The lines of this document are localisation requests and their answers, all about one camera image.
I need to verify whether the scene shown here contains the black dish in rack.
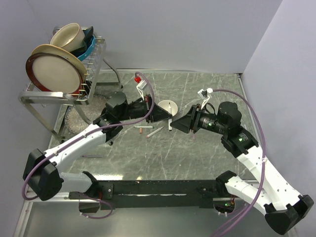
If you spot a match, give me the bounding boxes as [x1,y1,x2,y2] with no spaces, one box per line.
[72,26,94,55]

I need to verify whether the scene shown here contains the black base bar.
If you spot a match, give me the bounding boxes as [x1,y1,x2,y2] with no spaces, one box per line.
[86,180,232,209]

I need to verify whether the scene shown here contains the large beige bowl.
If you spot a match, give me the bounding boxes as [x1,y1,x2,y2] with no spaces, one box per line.
[50,23,85,52]

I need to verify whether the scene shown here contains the metal dish rack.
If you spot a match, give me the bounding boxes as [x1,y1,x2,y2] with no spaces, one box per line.
[19,32,123,143]

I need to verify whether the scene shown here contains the beige plate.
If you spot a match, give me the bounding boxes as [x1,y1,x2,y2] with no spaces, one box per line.
[31,44,86,80]

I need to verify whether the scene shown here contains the aluminium rail frame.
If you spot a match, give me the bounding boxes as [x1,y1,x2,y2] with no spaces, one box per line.
[12,73,297,237]

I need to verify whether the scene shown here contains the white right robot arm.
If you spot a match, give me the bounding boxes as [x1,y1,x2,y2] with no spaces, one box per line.
[171,102,314,235]

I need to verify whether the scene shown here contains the white pen green end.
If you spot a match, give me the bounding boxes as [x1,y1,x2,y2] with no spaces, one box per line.
[134,125,154,129]

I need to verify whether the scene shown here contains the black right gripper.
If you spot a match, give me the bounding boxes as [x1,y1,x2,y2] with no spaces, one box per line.
[170,103,228,135]

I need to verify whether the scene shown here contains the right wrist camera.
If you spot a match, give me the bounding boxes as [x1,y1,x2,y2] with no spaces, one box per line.
[197,88,213,109]

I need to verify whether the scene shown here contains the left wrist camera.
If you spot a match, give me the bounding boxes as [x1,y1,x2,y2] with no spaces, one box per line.
[134,76,147,100]

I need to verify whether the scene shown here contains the white pen pink end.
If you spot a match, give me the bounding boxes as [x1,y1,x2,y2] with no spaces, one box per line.
[146,127,164,138]

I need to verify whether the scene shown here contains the red rimmed white plate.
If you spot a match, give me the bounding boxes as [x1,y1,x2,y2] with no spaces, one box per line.
[25,53,82,94]

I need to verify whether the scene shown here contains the small cream bowl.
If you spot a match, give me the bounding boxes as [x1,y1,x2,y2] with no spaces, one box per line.
[158,100,178,117]

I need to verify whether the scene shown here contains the blue dish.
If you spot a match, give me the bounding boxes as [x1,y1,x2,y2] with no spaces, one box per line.
[77,35,96,61]

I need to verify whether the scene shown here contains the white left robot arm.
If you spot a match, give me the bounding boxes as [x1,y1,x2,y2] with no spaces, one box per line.
[23,92,172,201]

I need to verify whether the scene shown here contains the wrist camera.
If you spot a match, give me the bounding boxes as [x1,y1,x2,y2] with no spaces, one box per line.
[197,88,213,109]
[134,76,147,100]

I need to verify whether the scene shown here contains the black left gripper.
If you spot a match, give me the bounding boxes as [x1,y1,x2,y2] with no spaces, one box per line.
[118,94,172,123]

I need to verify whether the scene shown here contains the speckled grey plate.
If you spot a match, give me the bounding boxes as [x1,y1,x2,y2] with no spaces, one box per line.
[64,94,109,134]

